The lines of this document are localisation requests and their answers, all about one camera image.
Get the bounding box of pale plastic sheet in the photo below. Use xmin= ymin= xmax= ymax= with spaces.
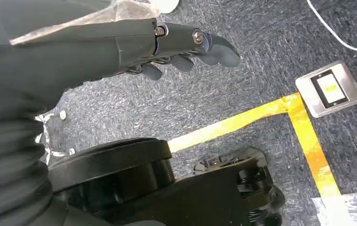
xmin=311 ymin=190 xmax=357 ymax=226

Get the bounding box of white shoe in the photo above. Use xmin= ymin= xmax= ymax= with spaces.
xmin=148 ymin=0 xmax=180 ymax=14

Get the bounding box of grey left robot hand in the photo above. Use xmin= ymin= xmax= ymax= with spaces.
xmin=0 ymin=0 xmax=242 ymax=123

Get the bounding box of steel floor socket plate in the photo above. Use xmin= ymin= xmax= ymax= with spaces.
xmin=294 ymin=60 xmax=357 ymax=119

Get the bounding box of chrome chair base with casters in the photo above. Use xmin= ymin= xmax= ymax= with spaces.
xmin=34 ymin=110 xmax=77 ymax=167

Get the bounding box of white cable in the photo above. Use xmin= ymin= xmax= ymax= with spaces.
xmin=306 ymin=0 xmax=357 ymax=56

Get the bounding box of yellow floor tape strip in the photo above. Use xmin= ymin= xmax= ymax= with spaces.
xmin=167 ymin=92 xmax=301 ymax=154
xmin=287 ymin=92 xmax=342 ymax=198

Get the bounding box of clear crinkled plastic film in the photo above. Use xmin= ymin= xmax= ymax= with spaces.
xmin=9 ymin=0 xmax=162 ymax=46

